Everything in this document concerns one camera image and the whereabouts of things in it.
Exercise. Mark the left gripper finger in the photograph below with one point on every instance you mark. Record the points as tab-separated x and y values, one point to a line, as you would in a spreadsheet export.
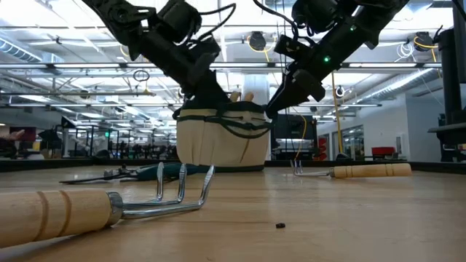
200	92
220	94

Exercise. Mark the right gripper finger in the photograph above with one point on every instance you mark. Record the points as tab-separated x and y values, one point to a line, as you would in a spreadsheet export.
285	96
313	89

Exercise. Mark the beige canvas green-trimmed gardening bag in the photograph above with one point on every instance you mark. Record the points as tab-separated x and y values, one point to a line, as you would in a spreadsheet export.
218	145

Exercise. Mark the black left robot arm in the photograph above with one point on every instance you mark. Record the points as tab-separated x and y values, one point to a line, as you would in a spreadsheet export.
120	18

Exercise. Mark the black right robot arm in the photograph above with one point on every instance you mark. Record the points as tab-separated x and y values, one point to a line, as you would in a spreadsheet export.
382	14

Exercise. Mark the black round ceiling fixture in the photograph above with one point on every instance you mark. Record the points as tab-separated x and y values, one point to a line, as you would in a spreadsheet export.
339	91

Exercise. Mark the black screen on stand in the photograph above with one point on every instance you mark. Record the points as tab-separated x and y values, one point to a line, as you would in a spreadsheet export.
291	127

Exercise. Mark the red bin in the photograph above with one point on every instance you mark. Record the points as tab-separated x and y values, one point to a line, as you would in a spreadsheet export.
383	151

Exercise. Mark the black monitor on stand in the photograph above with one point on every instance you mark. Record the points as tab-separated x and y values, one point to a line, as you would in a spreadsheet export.
459	72

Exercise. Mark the small black speck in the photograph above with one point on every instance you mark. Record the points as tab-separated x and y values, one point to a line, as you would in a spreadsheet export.
280	225

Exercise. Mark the grey desk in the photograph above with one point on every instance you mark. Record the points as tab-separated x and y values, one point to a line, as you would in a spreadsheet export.
451	128

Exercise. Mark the dark red screen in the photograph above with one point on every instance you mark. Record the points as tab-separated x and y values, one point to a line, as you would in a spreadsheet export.
30	135

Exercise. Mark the person's hand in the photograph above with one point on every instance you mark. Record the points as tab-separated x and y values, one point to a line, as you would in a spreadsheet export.
14	135

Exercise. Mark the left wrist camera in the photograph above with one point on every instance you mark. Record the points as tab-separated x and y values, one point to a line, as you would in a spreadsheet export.
204	65

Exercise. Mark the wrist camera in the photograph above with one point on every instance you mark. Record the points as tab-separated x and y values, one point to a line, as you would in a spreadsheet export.
204	65
291	46

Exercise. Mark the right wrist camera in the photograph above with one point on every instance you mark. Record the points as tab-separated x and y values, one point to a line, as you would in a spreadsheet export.
291	46

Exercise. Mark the silver ventilation duct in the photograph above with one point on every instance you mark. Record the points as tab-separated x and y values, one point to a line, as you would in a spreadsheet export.
18	51

